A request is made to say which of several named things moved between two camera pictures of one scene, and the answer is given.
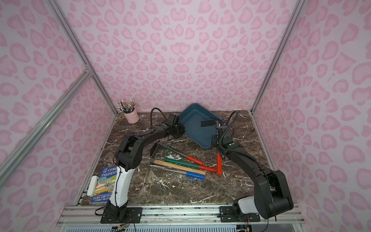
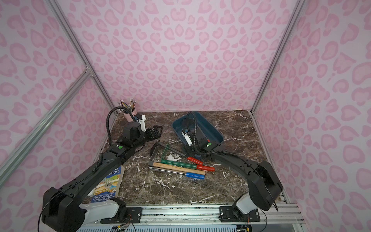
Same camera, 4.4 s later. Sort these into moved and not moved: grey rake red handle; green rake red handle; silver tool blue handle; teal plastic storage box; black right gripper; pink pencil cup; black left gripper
Moved: teal plastic storage box; black right gripper; black left gripper
Not moved: grey rake red handle; silver tool blue handle; green rake red handle; pink pencil cup
